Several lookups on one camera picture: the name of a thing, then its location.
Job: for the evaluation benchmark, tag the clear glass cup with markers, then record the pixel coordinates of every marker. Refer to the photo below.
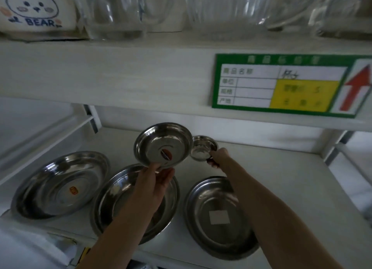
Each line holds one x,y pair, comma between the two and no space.
116,16

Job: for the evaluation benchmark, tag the white shelf unit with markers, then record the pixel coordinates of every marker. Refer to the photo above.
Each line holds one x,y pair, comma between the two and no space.
116,74

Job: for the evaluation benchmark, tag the green price label card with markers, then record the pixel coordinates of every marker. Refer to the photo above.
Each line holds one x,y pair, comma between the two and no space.
252,87

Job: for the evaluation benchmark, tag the person's right thumb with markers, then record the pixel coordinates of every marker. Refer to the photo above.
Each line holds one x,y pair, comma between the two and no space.
216,152

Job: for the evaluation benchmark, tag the person's right hand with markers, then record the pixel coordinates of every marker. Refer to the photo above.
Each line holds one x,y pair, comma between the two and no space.
222,158

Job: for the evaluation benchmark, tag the large deep steel plate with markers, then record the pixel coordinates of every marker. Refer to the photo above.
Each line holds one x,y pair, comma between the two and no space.
116,190

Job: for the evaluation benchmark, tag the steel plate orange sticker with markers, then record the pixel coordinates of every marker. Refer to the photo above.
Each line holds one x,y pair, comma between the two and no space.
55,187

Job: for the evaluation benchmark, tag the person's left hand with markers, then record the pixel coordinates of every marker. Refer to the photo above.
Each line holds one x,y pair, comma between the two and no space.
149,187

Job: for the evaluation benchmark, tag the yellow shelf label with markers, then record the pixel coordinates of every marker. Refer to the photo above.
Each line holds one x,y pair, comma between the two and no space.
84,254

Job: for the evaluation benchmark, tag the small steel bowl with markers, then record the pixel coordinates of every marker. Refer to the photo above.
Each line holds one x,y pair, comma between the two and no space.
201,149

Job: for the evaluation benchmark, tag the person's right forearm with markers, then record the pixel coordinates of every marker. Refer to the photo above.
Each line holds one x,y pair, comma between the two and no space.
267,213

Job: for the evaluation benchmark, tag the round steel plate red sticker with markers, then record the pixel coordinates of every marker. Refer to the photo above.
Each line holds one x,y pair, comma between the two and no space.
162,142

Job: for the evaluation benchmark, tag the ribbed clear glass bowl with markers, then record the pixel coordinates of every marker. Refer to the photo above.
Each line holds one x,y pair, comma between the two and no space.
226,13

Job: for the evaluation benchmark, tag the white side shelf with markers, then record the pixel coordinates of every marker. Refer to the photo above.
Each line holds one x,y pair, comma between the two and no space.
43,132
351,167

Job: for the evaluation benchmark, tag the steel plate white sticker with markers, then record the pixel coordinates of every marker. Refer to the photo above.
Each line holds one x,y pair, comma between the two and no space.
215,236

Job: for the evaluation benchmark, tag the person's left forearm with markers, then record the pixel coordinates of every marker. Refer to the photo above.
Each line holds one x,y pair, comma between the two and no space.
122,236

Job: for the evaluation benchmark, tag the person's left thumb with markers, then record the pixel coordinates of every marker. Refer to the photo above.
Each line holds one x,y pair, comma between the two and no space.
153,169

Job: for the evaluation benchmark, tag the white ceramic bear bowl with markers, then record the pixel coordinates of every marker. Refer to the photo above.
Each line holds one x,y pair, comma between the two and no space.
35,10

